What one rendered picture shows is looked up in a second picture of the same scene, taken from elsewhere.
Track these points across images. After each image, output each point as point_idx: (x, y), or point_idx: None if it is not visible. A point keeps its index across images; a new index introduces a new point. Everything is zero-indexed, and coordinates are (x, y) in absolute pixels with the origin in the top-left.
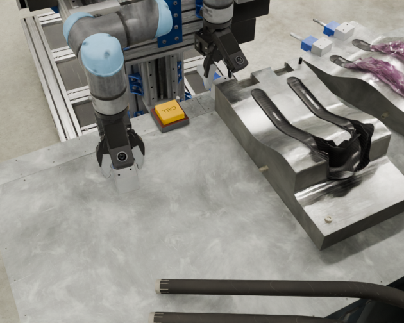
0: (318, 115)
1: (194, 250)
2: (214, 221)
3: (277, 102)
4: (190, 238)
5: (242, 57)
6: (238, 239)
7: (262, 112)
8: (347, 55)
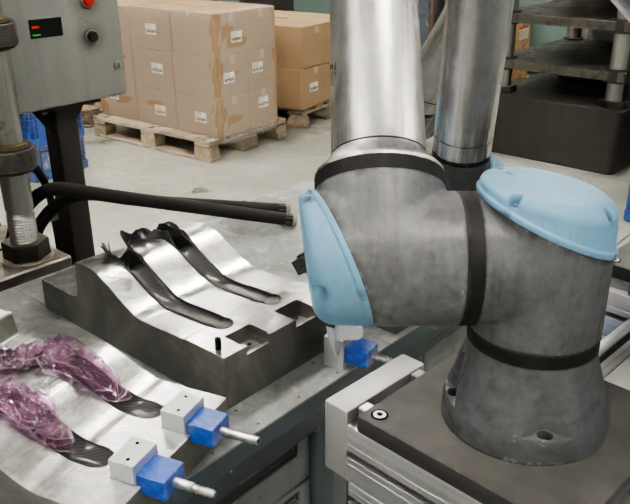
0: (174, 302)
1: (278, 244)
2: (271, 260)
3: (237, 299)
4: (287, 248)
5: (302, 254)
6: (241, 256)
7: (254, 286)
8: (125, 423)
